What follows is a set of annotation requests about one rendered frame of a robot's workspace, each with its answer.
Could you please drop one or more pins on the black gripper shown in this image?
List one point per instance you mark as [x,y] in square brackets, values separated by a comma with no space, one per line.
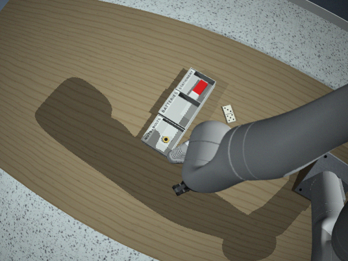
[180,188]

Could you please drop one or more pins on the red and white eraser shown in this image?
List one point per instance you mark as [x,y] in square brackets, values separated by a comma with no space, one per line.
[196,92]

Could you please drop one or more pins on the grey rack of bins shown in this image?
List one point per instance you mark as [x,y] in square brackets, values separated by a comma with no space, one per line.
[177,113]

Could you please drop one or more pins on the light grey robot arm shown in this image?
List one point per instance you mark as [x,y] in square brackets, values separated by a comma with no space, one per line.
[217,157]

